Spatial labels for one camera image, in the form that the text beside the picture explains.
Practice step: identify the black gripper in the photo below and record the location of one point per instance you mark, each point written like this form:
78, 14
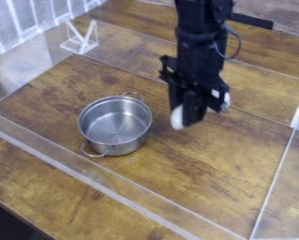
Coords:
182, 82

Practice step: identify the white red plush mushroom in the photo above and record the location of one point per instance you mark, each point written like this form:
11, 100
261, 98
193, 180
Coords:
218, 104

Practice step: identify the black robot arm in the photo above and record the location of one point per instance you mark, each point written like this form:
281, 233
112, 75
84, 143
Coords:
191, 72

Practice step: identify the silver metal pot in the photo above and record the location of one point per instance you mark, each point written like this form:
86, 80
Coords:
114, 124

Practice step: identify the black bar on table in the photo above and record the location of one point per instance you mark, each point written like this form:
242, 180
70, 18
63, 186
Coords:
241, 18

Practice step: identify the clear acrylic enclosure wall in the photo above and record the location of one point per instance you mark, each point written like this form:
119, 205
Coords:
104, 162

